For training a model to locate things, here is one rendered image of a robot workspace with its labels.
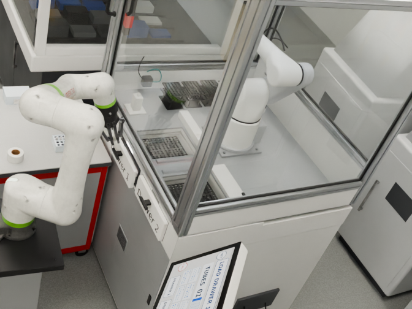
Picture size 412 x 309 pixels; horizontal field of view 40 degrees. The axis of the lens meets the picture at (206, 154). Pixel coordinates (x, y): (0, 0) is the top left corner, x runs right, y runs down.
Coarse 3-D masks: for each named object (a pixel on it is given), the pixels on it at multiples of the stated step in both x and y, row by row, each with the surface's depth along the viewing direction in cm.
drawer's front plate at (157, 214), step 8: (144, 184) 239; (136, 192) 248; (144, 192) 240; (152, 200) 233; (152, 208) 234; (160, 208) 231; (152, 216) 235; (160, 216) 228; (152, 224) 236; (160, 224) 229; (160, 232) 229
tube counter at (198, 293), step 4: (204, 288) 182; (196, 292) 182; (200, 292) 181; (196, 296) 180; (200, 296) 179; (192, 300) 180; (196, 300) 179; (200, 300) 177; (192, 304) 178; (196, 304) 177; (192, 308) 176; (196, 308) 175
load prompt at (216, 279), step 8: (216, 264) 189; (224, 264) 186; (216, 272) 185; (224, 272) 182; (216, 280) 181; (208, 288) 180; (216, 288) 178; (208, 296) 177; (216, 296) 174; (208, 304) 173
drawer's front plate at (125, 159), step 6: (120, 138) 258; (120, 144) 255; (120, 150) 255; (126, 150) 253; (114, 156) 263; (120, 156) 256; (126, 156) 250; (126, 162) 250; (132, 162) 248; (120, 168) 257; (126, 168) 251; (132, 168) 245; (126, 174) 251; (132, 174) 245; (126, 180) 252; (132, 180) 248; (132, 186) 251
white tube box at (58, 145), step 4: (52, 136) 266; (56, 136) 267; (60, 136) 268; (52, 140) 267; (56, 140) 265; (60, 140) 266; (64, 140) 267; (56, 144) 263; (60, 144) 264; (56, 148) 263; (60, 148) 264
